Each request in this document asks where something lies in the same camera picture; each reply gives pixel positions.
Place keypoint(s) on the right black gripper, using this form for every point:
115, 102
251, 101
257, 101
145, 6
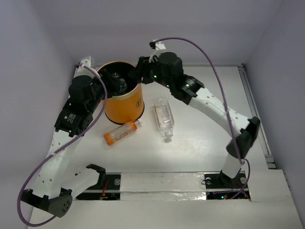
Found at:
142, 69

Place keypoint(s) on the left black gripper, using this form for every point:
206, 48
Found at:
105, 78

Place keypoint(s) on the slim clear plastic bottle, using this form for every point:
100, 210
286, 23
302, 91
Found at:
119, 84

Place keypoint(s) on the orange label plastic bottle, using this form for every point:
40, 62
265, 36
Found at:
122, 131

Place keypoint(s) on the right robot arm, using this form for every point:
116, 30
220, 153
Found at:
241, 129

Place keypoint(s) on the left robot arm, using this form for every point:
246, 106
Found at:
45, 188

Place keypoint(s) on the orange cylindrical bin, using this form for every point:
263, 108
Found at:
128, 107

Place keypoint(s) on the square clear plastic bottle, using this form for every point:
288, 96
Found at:
164, 117

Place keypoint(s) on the silver taped base bar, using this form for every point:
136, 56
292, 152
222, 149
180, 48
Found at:
168, 186

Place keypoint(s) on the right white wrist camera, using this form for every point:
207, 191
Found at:
158, 48

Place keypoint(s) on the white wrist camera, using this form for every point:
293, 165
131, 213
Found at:
87, 61
158, 48

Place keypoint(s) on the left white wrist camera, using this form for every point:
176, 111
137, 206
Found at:
87, 61

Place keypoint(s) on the aluminium rail right edge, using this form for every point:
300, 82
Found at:
254, 111

